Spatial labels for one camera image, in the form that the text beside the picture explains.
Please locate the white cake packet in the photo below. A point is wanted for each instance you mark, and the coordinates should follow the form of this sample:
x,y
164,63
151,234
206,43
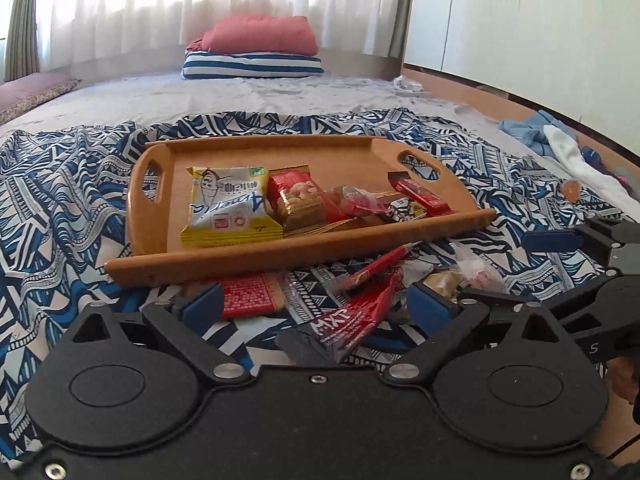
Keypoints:
x,y
475,272

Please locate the blue white striped pillow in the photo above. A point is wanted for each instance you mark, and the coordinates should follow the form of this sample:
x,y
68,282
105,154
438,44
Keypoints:
x,y
250,65

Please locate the brown black white packet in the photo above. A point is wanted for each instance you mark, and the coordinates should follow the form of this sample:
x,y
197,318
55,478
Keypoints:
x,y
405,210

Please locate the white wardrobe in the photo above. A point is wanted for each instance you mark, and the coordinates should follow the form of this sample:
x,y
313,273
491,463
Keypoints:
x,y
525,20

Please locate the orange jelly cup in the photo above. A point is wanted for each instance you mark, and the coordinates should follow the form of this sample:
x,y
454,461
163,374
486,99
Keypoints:
x,y
571,189

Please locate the pink red snack packet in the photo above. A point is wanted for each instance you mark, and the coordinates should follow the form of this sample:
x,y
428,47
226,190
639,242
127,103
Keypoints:
x,y
352,200

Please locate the yellow white snack packet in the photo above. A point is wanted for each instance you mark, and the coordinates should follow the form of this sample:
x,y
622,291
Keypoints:
x,y
225,205

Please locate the beige nougat wrapper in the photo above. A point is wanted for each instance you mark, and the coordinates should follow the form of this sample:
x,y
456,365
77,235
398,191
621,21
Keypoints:
x,y
445,281

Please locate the red pillow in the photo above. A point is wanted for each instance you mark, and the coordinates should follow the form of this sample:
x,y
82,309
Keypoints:
x,y
260,35

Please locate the purple pillow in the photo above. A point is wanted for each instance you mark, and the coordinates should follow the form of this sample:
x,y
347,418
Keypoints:
x,y
30,95

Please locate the light blue cloth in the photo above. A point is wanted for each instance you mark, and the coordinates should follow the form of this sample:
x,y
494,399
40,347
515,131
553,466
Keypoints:
x,y
525,127

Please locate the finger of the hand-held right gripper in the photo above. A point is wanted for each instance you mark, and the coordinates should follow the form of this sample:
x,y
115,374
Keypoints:
x,y
550,240
600,287

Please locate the white cloth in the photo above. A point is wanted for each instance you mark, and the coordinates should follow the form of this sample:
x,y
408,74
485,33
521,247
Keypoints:
x,y
575,157

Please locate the red gold nut packet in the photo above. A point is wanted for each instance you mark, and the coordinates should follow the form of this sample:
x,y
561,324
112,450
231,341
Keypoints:
x,y
295,200

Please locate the green curtain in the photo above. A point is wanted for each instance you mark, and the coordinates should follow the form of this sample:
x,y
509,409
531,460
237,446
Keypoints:
x,y
22,20
404,10

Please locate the dark red chocolate bar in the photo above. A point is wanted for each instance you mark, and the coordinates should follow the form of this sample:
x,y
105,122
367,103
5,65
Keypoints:
x,y
420,194

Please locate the red black snack packet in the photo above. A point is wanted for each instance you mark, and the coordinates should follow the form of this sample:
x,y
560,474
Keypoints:
x,y
350,322

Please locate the wooden serving tray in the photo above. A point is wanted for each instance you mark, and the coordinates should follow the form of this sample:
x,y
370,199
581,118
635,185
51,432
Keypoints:
x,y
320,160

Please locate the crumpled white tissue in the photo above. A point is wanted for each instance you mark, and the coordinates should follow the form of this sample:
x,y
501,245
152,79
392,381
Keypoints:
x,y
407,83

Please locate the grey bed sheet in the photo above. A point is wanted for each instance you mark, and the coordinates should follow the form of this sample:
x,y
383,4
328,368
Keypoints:
x,y
200,95

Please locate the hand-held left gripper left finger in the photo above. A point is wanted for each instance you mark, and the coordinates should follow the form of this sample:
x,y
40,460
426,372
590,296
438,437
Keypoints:
x,y
202,305

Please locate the blue white patterned blanket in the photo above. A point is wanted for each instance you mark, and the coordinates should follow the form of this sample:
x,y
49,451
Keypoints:
x,y
60,200

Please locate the dark blue garment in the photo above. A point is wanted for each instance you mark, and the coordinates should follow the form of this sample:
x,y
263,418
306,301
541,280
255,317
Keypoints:
x,y
600,160

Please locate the red cracker packet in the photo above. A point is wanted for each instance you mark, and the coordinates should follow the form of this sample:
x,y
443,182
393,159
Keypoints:
x,y
247,295

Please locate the thin red stick packet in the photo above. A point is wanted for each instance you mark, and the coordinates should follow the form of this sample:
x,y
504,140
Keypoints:
x,y
385,262

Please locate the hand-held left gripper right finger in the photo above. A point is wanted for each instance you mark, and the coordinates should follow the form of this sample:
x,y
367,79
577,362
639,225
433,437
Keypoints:
x,y
429,306

